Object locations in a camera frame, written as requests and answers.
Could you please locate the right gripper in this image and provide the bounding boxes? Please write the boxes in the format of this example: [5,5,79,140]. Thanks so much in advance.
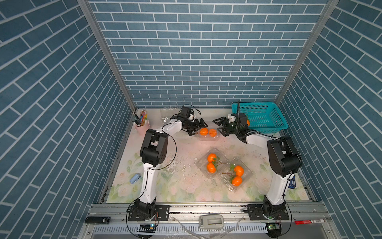
[213,118,239,137]

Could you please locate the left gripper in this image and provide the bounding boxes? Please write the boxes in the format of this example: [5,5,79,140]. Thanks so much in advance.
[184,118,208,136]

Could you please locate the orange back container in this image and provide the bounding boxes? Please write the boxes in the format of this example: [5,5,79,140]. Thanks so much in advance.
[209,129,217,137]
[199,128,209,136]

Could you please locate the orange container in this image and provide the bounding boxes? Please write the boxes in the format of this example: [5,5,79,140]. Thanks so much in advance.
[209,129,217,137]
[199,128,209,136]
[234,165,244,177]
[208,153,218,163]
[231,176,243,187]
[206,162,216,174]

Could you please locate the clear clamshell container back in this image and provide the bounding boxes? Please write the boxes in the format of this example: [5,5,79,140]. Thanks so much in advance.
[196,127,221,141]

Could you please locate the clear clamshell container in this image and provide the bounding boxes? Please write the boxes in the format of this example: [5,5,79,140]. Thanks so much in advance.
[160,107,180,124]
[219,158,253,192]
[196,148,228,178]
[196,127,221,141]

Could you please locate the teal plastic basket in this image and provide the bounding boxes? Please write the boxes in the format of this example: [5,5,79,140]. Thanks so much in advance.
[239,102,288,134]

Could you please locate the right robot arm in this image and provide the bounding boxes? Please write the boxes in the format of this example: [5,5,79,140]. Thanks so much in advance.
[212,102,302,220]

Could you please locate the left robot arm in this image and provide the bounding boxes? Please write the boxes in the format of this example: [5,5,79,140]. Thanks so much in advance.
[129,105,208,221]

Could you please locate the orange middle container upper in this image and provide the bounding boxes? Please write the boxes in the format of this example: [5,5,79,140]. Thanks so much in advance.
[208,153,218,163]

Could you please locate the orange middle container lower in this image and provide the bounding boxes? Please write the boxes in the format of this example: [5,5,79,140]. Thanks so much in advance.
[206,162,216,174]

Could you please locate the orange front container upper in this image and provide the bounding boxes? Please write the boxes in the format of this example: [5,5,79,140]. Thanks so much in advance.
[234,165,244,177]

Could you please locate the clear clamshell container front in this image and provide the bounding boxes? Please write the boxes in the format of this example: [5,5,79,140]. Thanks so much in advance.
[219,158,253,192]

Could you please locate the pink pen cup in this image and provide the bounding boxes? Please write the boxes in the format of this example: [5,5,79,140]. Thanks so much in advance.
[133,119,150,135]

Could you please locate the pens in cup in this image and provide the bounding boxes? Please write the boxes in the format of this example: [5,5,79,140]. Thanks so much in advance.
[133,109,148,126]

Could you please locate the orange front container lower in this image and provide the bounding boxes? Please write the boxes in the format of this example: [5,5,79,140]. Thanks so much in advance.
[231,176,243,187]

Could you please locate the light blue small clip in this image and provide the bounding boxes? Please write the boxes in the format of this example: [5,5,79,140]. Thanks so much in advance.
[129,173,141,184]

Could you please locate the grey tape dispenser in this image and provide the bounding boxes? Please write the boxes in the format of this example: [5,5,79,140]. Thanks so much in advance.
[199,214,224,230]

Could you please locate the blue stapler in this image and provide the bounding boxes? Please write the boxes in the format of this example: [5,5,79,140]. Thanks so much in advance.
[288,176,296,189]

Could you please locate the red marker pen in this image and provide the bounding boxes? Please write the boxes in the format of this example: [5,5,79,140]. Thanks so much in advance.
[294,219,325,225]

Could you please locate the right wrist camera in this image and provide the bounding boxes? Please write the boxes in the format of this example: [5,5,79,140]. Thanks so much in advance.
[227,114,239,123]

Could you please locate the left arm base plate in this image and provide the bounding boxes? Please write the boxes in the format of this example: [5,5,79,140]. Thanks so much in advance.
[127,205,170,222]

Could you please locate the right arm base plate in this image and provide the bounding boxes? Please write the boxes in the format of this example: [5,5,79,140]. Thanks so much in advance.
[243,203,290,221]

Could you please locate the black device on rail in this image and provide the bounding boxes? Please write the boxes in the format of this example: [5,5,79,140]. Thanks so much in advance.
[85,216,111,225]

